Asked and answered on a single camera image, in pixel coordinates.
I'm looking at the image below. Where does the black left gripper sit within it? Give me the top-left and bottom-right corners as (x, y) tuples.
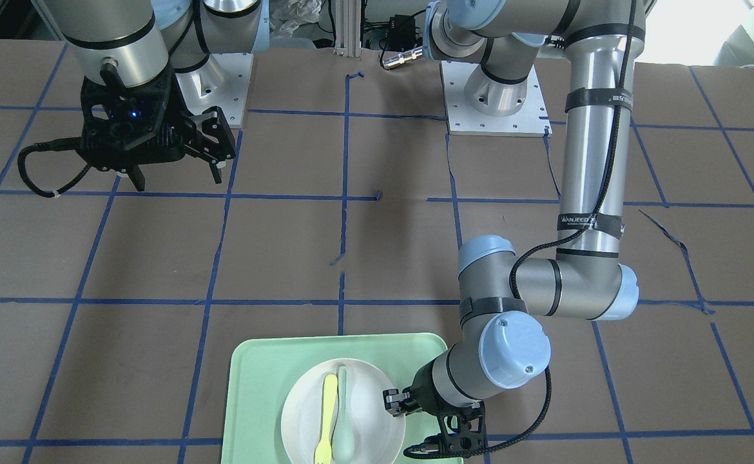
(382, 381), (488, 460)

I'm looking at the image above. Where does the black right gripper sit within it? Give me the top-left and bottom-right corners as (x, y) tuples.
(77, 63), (236, 193)

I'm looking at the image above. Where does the white round plate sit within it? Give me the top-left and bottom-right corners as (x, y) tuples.
(280, 358), (406, 463)

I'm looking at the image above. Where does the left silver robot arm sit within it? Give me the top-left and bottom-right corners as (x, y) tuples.
(383, 1), (645, 460)

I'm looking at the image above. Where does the yellow plastic fork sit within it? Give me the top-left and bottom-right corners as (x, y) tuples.
(313, 374), (338, 464)

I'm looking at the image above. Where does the pale green plastic spoon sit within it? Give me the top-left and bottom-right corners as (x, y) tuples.
(332, 365), (356, 463)

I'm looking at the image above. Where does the mint green tray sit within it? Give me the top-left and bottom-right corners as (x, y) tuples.
(221, 333), (447, 463)

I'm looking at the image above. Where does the silver metal cylinder connector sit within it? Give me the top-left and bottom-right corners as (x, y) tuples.
(380, 46), (425, 71)

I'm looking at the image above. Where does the black power adapter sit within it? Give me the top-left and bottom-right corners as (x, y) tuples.
(377, 15), (416, 51)

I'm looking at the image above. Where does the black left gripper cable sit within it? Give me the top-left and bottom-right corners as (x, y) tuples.
(403, 0), (639, 459)

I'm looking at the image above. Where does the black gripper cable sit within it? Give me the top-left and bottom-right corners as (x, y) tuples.
(403, 0), (639, 459)
(17, 136), (94, 198)

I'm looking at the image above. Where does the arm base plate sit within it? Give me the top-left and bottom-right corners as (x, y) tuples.
(441, 61), (552, 137)
(176, 53), (255, 129)

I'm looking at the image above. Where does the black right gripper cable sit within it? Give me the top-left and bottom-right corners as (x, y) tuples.
(17, 136), (94, 198)

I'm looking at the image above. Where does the aluminium frame post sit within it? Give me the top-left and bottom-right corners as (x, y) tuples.
(329, 1), (363, 61)

